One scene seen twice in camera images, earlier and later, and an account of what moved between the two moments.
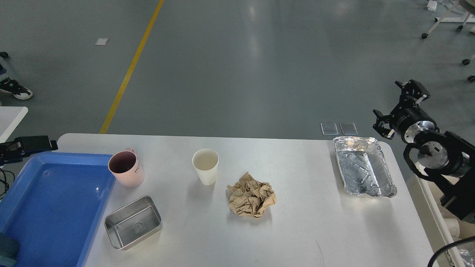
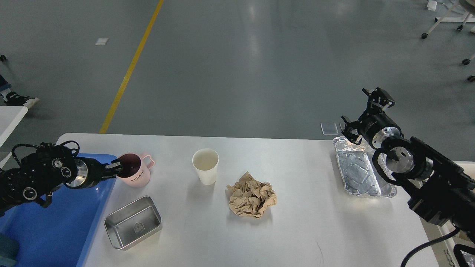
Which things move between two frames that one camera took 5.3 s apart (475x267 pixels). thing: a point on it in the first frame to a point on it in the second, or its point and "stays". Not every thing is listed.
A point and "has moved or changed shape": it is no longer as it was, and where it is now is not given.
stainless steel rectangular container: [133, 223] stays
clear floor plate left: [329, 129] stays
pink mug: [125, 167] has moved or changed shape
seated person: [13, 86] to [9, 97]
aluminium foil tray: [363, 168] stays
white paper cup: [206, 161] stays
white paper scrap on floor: [101, 41] stays
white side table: [10, 117] stays
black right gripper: [409, 121] to [373, 122]
